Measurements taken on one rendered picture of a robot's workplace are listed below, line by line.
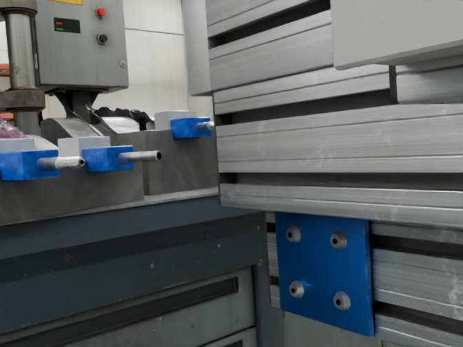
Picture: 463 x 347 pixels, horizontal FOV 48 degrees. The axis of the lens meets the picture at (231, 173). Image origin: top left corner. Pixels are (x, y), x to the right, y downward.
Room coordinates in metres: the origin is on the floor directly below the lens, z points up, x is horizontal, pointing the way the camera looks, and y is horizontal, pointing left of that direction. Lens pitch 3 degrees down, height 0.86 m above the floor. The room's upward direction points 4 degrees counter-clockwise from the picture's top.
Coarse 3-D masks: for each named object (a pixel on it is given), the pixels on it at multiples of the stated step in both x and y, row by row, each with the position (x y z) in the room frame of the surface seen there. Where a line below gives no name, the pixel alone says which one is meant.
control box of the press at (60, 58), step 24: (48, 0) 1.53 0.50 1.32; (72, 0) 1.58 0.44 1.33; (96, 0) 1.63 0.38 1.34; (120, 0) 1.68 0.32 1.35; (48, 24) 1.52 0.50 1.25; (72, 24) 1.57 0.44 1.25; (96, 24) 1.62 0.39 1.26; (120, 24) 1.68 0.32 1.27; (48, 48) 1.52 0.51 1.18; (72, 48) 1.57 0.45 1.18; (96, 48) 1.62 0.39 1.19; (120, 48) 1.67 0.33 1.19; (48, 72) 1.52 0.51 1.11; (72, 72) 1.57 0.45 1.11; (96, 72) 1.62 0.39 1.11; (120, 72) 1.67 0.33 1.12; (72, 96) 1.62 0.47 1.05; (96, 96) 1.70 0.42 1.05
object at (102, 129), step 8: (72, 112) 0.99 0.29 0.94; (88, 112) 1.03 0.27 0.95; (96, 112) 1.05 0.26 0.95; (104, 112) 1.07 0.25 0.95; (112, 112) 1.08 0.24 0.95; (120, 112) 1.07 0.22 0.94; (128, 112) 1.06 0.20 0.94; (136, 112) 1.10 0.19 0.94; (144, 112) 1.08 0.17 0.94; (96, 120) 1.00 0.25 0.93; (136, 120) 1.03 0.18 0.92; (152, 120) 1.05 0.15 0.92; (96, 128) 0.96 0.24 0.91; (104, 128) 0.97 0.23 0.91; (152, 128) 1.03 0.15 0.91
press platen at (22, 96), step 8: (16, 88) 1.33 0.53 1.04; (24, 88) 1.33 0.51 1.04; (32, 88) 1.35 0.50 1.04; (0, 96) 1.31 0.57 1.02; (8, 96) 1.32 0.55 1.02; (16, 96) 1.32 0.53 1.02; (24, 96) 1.32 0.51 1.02; (32, 96) 1.33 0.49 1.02; (40, 96) 1.35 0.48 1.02; (0, 104) 1.31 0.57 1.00; (8, 104) 1.32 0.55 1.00; (16, 104) 1.32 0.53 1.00; (24, 104) 1.32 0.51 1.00; (32, 104) 1.33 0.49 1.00; (40, 104) 1.35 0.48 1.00; (0, 112) 1.39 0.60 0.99; (8, 112) 1.44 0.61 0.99
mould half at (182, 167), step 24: (48, 120) 0.96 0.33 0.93; (72, 120) 0.95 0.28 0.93; (120, 120) 1.01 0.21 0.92; (120, 144) 0.76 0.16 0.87; (144, 144) 0.71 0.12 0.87; (168, 144) 0.73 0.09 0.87; (192, 144) 0.76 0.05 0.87; (144, 168) 0.72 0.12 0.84; (168, 168) 0.73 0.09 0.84; (192, 168) 0.76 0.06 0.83; (216, 168) 0.79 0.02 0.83; (144, 192) 0.72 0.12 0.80; (168, 192) 0.73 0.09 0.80
